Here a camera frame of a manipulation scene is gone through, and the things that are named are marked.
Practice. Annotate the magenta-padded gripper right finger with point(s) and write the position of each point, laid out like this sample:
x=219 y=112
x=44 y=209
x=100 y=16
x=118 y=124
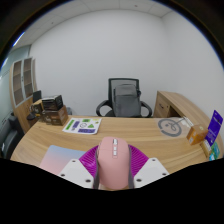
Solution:
x=150 y=170

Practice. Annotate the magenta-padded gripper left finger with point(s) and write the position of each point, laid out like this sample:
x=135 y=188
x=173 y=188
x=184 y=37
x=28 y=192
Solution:
x=76 y=171

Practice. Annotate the pink computer mouse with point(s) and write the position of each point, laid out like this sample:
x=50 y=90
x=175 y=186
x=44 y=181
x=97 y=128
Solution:
x=113 y=163

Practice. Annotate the pink and blue mouse pad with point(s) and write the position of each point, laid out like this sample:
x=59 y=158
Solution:
x=58 y=158

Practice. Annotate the white sticker sheet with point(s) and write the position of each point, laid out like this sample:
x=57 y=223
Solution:
x=81 y=126

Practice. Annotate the large dark brown box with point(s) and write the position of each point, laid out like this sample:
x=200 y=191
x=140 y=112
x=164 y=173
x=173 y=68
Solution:
x=56 y=116

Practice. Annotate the orange cardboard box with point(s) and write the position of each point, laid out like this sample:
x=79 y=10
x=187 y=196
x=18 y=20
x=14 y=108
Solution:
x=196 y=134

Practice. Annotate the small tan box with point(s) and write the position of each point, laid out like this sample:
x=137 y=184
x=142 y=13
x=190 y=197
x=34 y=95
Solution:
x=206 y=149

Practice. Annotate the small green box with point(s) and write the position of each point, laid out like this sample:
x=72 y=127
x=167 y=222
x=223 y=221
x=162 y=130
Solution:
x=216 y=151

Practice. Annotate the black mesh office chair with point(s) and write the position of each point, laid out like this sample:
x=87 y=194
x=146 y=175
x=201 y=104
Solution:
x=103 y=108

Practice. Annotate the wooden side desk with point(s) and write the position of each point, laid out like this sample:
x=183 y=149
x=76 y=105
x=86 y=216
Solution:
x=173 y=101

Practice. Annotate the open black box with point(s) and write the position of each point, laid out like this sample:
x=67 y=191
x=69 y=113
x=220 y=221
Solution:
x=51 y=102

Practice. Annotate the grey backpack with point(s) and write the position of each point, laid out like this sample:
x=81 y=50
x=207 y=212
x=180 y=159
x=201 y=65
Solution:
x=126 y=100

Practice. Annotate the small dark brown box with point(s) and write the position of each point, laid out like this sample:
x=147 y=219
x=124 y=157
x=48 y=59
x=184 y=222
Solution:
x=36 y=108

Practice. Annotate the black leather armchair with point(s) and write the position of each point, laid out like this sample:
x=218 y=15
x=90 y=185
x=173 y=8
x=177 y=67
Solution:
x=8 y=135

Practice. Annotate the purple card stand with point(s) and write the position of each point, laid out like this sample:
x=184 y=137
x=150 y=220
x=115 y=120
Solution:
x=214 y=128

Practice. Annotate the wooden cabinet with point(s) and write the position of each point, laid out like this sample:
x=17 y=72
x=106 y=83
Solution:
x=20 y=110

